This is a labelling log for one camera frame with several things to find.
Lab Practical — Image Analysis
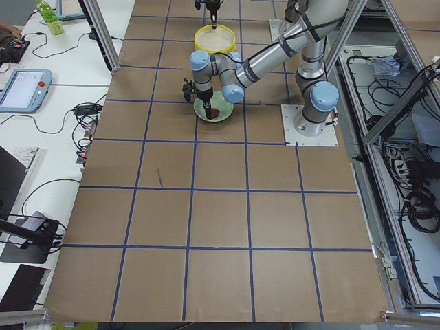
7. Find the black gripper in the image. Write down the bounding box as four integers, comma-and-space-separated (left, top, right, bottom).
195, 82, 213, 119
194, 0, 223, 29

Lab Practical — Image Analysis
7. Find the brown half bun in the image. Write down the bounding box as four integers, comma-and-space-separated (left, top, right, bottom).
209, 108, 219, 120

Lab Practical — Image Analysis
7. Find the yellow steamer layer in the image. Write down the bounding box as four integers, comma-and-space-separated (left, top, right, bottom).
194, 24, 236, 54

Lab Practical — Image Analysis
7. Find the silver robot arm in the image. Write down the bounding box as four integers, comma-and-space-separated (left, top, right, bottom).
182, 1, 349, 138

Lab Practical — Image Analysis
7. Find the light green round plate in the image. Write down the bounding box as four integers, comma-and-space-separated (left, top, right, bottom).
193, 91, 234, 122

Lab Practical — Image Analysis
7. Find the black power adapter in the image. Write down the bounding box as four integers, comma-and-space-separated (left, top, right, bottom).
73, 104, 102, 116

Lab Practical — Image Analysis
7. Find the green drink bottle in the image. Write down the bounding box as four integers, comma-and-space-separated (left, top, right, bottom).
36, 0, 65, 35

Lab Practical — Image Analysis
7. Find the blue teach pendant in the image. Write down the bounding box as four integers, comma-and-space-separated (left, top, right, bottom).
1, 69, 52, 114

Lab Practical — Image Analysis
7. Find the white keyboard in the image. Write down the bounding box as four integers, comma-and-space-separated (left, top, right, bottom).
11, 146, 43, 174

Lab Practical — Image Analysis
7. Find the black laptop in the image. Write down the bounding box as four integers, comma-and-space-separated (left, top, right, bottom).
0, 147, 26, 220

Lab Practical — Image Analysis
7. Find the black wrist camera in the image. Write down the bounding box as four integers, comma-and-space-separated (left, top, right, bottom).
182, 78, 196, 102

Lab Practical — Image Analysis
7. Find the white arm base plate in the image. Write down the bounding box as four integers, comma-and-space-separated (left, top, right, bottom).
280, 104, 338, 148

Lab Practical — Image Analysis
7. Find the aluminium frame post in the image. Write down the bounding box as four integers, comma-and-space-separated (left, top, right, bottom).
78, 0, 120, 72

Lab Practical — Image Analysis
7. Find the black camera stand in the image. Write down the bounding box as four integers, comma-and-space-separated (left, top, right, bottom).
1, 211, 65, 254

